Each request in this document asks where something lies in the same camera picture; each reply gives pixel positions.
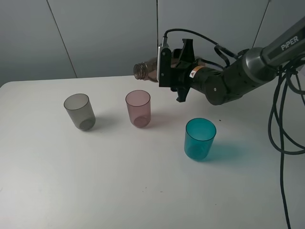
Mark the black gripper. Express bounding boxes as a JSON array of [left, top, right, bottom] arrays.
[[170, 39, 203, 103]]

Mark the brown transparent plastic bottle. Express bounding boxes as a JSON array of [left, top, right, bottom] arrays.
[[133, 58, 205, 86]]

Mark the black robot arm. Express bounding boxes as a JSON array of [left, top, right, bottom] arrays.
[[169, 19, 305, 105]]

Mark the pink translucent plastic cup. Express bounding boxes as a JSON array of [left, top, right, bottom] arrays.
[[125, 90, 151, 128]]

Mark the teal translucent plastic cup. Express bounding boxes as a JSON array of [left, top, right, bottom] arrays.
[[184, 118, 216, 161]]

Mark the grey translucent plastic cup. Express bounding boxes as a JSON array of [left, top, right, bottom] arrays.
[[63, 93, 96, 131]]

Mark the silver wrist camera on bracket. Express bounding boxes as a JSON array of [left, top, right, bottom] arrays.
[[157, 36, 172, 87]]

